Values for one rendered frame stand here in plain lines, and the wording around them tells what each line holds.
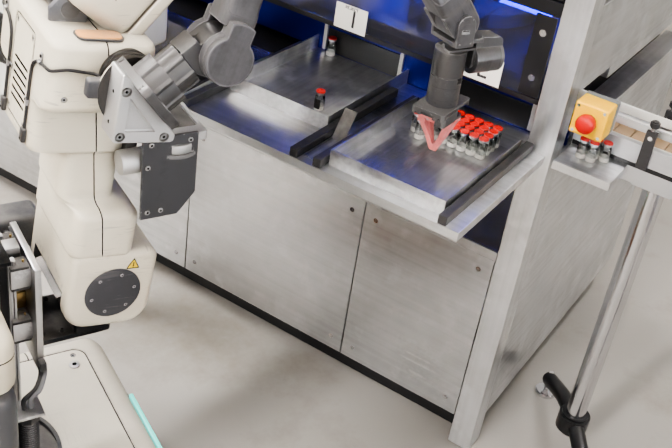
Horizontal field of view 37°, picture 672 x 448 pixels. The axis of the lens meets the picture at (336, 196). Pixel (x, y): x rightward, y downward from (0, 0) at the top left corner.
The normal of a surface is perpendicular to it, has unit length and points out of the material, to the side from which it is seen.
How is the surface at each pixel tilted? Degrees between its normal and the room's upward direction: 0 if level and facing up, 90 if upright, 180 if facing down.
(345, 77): 0
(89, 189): 90
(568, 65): 90
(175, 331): 0
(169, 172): 90
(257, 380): 0
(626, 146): 90
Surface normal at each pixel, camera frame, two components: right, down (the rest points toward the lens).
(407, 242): -0.55, 0.38
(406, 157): 0.13, -0.84
